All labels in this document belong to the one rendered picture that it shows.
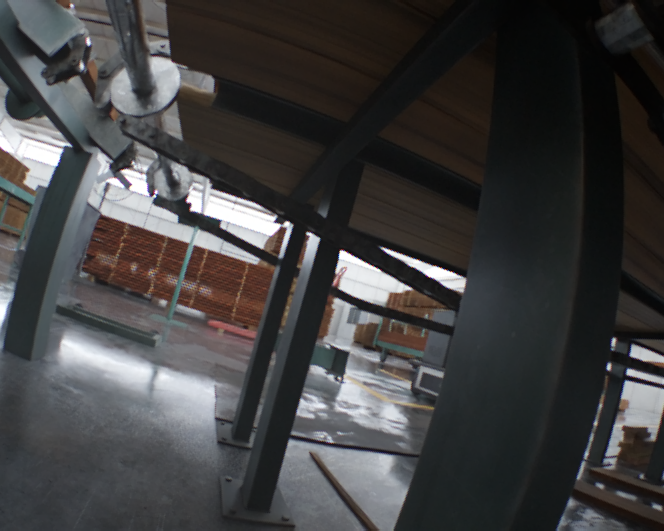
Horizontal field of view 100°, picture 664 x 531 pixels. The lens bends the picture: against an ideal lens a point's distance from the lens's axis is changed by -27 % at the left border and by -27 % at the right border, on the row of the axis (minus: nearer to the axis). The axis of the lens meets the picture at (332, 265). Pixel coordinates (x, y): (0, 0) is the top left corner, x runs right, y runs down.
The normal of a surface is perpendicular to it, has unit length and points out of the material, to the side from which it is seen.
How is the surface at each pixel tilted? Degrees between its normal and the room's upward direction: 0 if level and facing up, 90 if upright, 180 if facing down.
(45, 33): 90
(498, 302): 90
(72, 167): 90
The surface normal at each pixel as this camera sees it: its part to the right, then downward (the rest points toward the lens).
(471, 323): -0.92, -0.30
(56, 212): 0.30, -0.07
